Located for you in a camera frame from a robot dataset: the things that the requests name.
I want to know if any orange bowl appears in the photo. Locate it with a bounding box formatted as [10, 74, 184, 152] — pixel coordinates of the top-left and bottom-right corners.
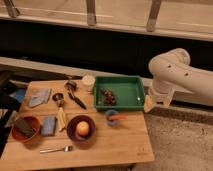
[11, 116, 41, 143]

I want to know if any orange fruit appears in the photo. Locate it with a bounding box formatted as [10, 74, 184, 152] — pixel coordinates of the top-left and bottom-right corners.
[76, 121, 90, 136]

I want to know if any blue sponge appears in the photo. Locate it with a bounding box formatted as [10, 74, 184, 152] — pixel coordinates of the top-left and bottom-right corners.
[41, 116, 56, 136]

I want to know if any black chair frame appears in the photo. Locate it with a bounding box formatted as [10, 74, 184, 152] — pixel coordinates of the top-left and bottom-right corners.
[0, 70, 20, 156]

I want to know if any white cup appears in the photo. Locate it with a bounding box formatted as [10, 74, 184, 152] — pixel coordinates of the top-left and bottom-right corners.
[82, 75, 95, 92]

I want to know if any green plastic tray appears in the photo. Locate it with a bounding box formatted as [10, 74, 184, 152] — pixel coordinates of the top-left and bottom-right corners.
[93, 76, 145, 111]

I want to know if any dark grapes bunch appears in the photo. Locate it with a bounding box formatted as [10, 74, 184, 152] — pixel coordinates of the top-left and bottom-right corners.
[101, 89, 116, 106]

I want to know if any blue object at table edge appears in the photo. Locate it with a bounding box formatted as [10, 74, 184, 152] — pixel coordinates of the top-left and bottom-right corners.
[11, 88, 26, 103]

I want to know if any round metal tin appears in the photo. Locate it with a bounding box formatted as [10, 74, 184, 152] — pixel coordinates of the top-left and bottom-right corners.
[65, 80, 77, 91]

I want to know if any grey folded cloth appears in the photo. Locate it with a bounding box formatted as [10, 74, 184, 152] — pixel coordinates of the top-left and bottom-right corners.
[28, 88, 51, 108]

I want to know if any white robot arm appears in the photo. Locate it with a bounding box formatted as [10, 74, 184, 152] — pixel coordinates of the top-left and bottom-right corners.
[144, 48, 213, 112]

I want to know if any dark purple plate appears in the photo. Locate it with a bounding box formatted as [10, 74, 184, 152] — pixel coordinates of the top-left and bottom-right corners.
[67, 115, 96, 142]

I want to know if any brush with cream bristles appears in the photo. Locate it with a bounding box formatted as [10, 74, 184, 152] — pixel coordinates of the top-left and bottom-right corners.
[52, 93, 67, 132]

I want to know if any dark eraser block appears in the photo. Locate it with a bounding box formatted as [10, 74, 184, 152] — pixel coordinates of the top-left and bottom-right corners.
[15, 119, 35, 137]

